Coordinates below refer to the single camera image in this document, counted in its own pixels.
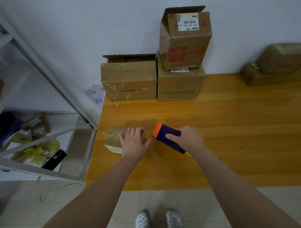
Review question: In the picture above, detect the person's right hand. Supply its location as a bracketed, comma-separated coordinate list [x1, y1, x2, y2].
[165, 125, 206, 155]

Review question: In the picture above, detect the person's left hand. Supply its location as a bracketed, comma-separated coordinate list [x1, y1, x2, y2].
[119, 127, 152, 163]

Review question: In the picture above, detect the small box with white label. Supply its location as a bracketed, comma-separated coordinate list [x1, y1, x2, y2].
[104, 125, 145, 155]

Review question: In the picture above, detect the blue orange tape dispenser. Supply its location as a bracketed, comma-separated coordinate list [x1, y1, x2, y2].
[151, 122, 191, 156]

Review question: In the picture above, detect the stack of cardboard boxes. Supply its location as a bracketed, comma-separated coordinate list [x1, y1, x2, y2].
[100, 6, 213, 102]

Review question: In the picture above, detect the box barcode label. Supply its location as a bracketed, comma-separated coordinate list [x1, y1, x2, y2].
[241, 62, 301, 86]

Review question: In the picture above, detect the small open-flap cardboard box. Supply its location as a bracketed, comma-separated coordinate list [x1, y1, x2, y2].
[256, 43, 301, 74]

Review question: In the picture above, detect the person's left forearm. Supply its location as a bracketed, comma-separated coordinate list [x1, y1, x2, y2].
[42, 157, 142, 228]

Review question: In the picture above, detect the person's right forearm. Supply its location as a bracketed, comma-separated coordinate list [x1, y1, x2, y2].
[190, 146, 301, 228]

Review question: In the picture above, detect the wooden table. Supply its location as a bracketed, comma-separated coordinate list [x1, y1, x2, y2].
[85, 73, 301, 192]

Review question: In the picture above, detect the black mobile phone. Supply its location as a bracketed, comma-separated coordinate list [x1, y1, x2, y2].
[41, 149, 67, 171]

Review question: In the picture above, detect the yellow plastic bag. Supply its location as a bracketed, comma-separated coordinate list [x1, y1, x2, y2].
[9, 136, 62, 167]

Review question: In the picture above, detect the small open carton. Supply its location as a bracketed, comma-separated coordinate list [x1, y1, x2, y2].
[21, 113, 51, 137]

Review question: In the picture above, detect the grey metal shelf rack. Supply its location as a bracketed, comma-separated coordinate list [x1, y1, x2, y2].
[0, 16, 98, 184]

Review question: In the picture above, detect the dark blue bag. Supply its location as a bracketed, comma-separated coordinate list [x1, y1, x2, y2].
[0, 112, 23, 147]

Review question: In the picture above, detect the white paper wall sign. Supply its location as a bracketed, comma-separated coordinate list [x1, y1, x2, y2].
[85, 85, 106, 111]

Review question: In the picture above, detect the thin white cable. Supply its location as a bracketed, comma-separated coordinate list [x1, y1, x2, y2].
[38, 178, 83, 203]

